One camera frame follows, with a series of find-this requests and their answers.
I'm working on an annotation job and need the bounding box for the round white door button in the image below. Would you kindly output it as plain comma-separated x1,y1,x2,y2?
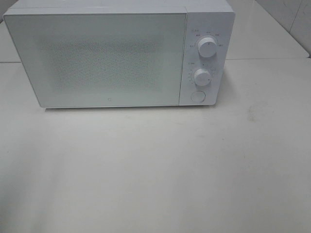
191,91,206,102

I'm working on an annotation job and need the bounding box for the white timer knob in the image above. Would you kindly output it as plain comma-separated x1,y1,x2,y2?
193,68,211,86

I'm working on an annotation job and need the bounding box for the white microwave door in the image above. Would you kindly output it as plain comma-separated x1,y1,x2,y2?
4,13,187,108

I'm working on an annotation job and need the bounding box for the white upper power knob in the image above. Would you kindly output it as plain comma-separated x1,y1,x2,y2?
197,36,218,58

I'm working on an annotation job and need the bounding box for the white microwave oven body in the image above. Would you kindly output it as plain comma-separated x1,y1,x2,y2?
3,0,235,106

